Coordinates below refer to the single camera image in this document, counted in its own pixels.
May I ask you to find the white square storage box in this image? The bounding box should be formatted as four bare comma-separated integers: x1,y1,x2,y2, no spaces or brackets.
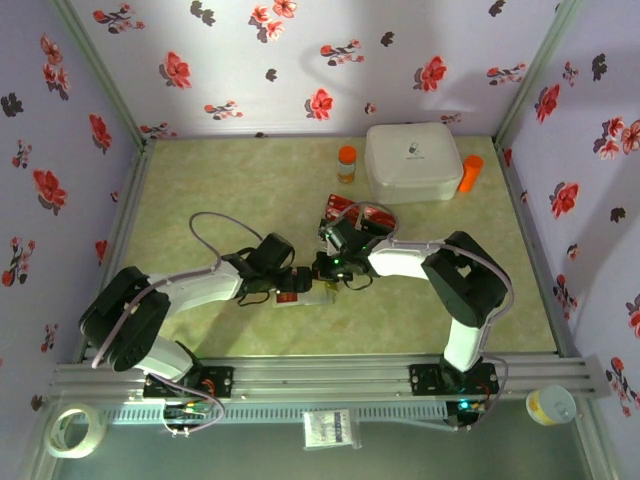
363,122,465,205

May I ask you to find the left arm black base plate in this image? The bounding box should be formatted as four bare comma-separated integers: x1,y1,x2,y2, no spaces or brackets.
143,366,235,400

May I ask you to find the clear tape roll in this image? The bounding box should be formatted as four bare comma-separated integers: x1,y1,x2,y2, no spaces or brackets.
43,403,108,460

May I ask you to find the white slotted cable duct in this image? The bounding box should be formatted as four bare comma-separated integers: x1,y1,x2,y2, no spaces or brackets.
104,402,449,426

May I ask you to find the orange capped pill bottle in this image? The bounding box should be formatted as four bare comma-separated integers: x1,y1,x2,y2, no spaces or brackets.
336,145,357,185

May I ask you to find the aluminium side rail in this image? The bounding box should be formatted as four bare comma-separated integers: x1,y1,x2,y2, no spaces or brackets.
77,139,157,362
493,139,584,357

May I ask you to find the arm lilac cable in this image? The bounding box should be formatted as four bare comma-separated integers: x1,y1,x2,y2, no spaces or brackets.
91,212,266,437
327,201,516,432

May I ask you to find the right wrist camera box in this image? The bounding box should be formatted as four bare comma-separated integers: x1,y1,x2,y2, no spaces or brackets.
322,219,360,256

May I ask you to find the aluminium frame post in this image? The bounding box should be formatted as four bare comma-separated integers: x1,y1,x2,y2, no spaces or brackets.
49,0,157,151
493,0,586,145

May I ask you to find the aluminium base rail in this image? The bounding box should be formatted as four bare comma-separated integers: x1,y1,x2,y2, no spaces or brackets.
48,353,612,402

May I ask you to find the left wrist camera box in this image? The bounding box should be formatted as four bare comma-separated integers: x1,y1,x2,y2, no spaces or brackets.
254,232,296,274

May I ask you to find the right arm lilac cable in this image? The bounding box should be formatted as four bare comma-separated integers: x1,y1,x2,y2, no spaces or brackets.
327,201,516,432

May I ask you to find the yellow white round container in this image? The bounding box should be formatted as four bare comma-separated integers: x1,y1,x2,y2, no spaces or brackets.
524,384,577,427

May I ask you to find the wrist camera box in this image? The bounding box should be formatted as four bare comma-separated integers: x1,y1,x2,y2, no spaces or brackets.
322,219,360,256
254,232,296,274

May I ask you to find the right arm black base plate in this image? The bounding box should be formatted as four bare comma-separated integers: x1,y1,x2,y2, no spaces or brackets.
408,363,500,396

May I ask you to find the left arm lilac cable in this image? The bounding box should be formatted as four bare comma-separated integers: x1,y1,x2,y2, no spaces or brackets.
91,212,266,437

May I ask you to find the orange cylinder container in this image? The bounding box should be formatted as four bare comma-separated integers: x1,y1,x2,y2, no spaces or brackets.
456,154,485,194

